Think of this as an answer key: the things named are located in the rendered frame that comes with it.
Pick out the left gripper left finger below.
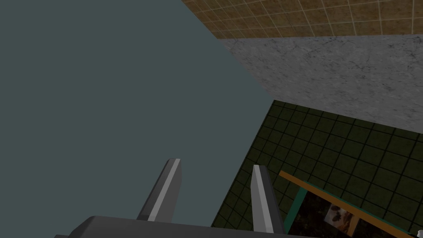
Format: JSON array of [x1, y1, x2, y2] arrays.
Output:
[[136, 158, 182, 223]]

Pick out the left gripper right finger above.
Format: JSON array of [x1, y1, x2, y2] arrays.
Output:
[[250, 164, 285, 235]]

